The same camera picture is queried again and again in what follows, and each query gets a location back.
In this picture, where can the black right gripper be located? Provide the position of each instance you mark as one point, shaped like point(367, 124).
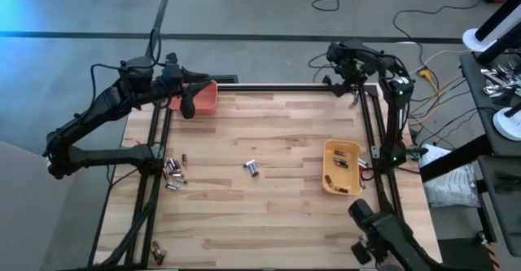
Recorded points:
point(348, 65)

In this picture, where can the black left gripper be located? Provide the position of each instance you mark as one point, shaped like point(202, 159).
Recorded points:
point(188, 106)

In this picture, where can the yellow plastic bin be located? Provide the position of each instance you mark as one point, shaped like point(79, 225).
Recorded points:
point(350, 173)

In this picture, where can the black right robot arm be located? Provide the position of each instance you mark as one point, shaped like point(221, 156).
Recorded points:
point(397, 120)

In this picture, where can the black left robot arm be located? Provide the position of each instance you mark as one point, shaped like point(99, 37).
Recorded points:
point(102, 100)

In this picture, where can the orange plastic bin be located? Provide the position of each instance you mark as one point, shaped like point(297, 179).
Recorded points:
point(207, 100)

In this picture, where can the black slotted bar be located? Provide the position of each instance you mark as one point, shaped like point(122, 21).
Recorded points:
point(226, 78)

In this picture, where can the grey mounting plate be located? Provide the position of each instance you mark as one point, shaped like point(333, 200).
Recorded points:
point(375, 153)

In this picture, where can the black diagonal bar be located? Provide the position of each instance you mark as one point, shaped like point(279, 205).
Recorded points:
point(452, 161)

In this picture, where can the white round stand base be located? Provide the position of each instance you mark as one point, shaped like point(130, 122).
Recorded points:
point(504, 126)
point(472, 39)

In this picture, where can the clear plastic bag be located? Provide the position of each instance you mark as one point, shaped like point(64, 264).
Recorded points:
point(452, 189)

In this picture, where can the silver cutlery pile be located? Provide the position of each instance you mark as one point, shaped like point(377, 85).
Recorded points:
point(494, 86)

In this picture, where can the black articulated device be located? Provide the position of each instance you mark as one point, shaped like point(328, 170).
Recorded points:
point(390, 238)

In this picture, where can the white tower fan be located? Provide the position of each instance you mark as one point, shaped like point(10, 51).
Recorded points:
point(498, 16)

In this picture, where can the black side table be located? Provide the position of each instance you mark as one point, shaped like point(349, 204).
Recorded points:
point(500, 189)

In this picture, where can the grey board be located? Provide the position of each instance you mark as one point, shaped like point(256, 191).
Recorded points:
point(28, 214)

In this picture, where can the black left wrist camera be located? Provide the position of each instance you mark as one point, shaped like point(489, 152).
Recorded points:
point(171, 75)

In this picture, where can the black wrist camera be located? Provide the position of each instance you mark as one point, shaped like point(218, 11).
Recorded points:
point(334, 53)
point(171, 75)

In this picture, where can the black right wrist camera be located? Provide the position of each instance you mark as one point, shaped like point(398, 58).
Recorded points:
point(334, 53)

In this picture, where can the yellow black striped post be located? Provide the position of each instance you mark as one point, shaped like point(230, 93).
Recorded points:
point(490, 254)

